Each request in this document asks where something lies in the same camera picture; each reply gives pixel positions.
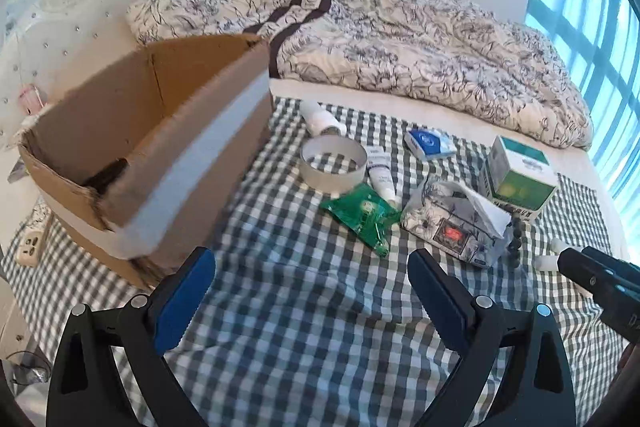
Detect green white carton box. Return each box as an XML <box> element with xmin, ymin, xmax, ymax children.
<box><xmin>480</xmin><ymin>135</ymin><xmax>559</xmax><ymax>222</ymax></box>

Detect floral tissue pack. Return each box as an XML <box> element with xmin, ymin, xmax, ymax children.
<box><xmin>400</xmin><ymin>176</ymin><xmax>514</xmax><ymax>268</ymax></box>

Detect blue white small packet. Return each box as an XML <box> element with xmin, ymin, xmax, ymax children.
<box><xmin>405</xmin><ymin>128</ymin><xmax>457</xmax><ymax>161</ymax></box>

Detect white cream tube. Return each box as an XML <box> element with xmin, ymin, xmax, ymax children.
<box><xmin>366</xmin><ymin>145</ymin><xmax>400</xmax><ymax>209</ymax></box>

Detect green foil sachet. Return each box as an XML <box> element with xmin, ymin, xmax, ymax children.
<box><xmin>320</xmin><ymin>183</ymin><xmax>400</xmax><ymax>258</ymax></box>

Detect white tape roll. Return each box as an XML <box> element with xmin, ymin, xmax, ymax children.
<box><xmin>298</xmin><ymin>134</ymin><xmax>368</xmax><ymax>194</ymax></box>

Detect white plastic bottle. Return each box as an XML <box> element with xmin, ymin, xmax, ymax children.
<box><xmin>299</xmin><ymin>101</ymin><xmax>347</xmax><ymax>138</ymax></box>

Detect white power strip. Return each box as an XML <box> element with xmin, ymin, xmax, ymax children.
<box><xmin>15</xmin><ymin>230</ymin><xmax>46</xmax><ymax>268</ymax></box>

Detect brown cardboard box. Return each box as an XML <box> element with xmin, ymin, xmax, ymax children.
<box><xmin>18</xmin><ymin>34</ymin><xmax>273</xmax><ymax>288</ymax></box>

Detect green white checkered cloth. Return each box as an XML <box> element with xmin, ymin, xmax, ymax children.
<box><xmin>0</xmin><ymin>95</ymin><xmax>618</xmax><ymax>427</ymax></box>

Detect white bed sheet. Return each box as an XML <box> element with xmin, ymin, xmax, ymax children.
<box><xmin>0</xmin><ymin>76</ymin><xmax>626</xmax><ymax>268</ymax></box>

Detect pink small item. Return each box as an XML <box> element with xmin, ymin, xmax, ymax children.
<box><xmin>18</xmin><ymin>83</ymin><xmax>47</xmax><ymax>116</ymax></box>

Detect white tufted headboard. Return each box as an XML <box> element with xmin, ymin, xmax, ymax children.
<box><xmin>1</xmin><ymin>0</ymin><xmax>136</xmax><ymax>147</ymax></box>

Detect floral patterned duvet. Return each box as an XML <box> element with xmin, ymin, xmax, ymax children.
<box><xmin>127</xmin><ymin>0</ymin><xmax>593</xmax><ymax>150</ymax></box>

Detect dark bead bracelet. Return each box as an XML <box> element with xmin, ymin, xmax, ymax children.
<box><xmin>506</xmin><ymin>217</ymin><xmax>526</xmax><ymax>264</ymax></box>

